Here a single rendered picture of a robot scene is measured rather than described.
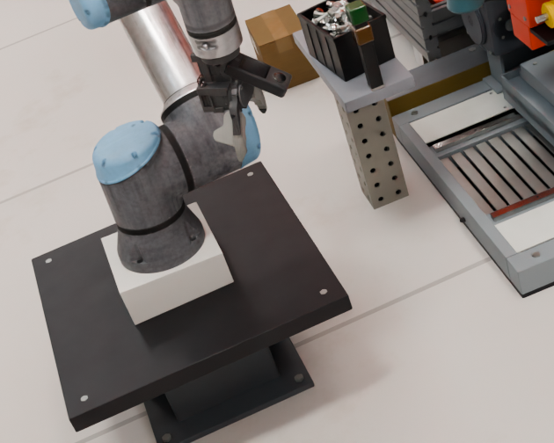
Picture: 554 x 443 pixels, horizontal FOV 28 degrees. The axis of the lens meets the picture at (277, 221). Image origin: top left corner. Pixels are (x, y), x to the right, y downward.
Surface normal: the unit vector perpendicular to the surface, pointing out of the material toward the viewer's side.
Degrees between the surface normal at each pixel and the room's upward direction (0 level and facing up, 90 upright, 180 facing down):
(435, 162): 0
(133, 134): 2
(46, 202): 0
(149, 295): 90
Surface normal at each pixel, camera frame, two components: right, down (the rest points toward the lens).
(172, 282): 0.30, 0.49
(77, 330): -0.28, -0.77
